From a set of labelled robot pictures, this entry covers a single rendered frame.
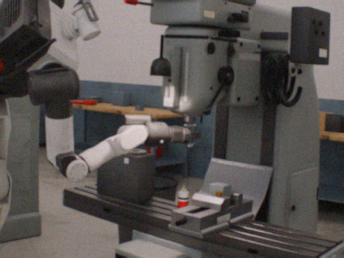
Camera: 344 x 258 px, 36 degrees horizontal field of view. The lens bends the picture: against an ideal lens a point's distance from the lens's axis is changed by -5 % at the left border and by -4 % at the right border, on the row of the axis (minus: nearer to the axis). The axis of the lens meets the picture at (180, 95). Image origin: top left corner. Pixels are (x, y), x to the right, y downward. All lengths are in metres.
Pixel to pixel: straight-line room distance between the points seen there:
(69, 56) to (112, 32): 6.69
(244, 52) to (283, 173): 0.55
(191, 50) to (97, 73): 6.79
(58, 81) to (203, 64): 0.53
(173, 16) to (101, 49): 6.73
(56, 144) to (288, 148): 1.01
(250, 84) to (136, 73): 6.00
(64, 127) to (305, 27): 0.92
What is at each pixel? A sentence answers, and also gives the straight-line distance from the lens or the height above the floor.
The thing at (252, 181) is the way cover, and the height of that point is 1.02.
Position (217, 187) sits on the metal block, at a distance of 1.94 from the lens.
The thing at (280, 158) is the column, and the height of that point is 1.12.
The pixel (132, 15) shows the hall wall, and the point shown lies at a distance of 8.18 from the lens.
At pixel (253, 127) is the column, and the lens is 2.30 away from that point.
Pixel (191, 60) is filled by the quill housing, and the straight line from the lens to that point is 1.90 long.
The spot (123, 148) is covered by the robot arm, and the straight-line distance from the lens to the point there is 1.84.
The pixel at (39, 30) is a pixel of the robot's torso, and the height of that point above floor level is 1.58.
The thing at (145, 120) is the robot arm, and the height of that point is 1.29.
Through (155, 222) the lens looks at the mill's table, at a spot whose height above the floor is 0.90.
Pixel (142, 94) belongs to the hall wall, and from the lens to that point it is 7.94.
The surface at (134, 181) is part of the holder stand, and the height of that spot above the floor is 1.01.
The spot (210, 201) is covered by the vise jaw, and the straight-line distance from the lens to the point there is 1.89.
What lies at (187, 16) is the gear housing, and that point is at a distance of 1.88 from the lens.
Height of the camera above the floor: 1.48
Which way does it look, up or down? 3 degrees down
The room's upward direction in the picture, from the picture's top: 3 degrees clockwise
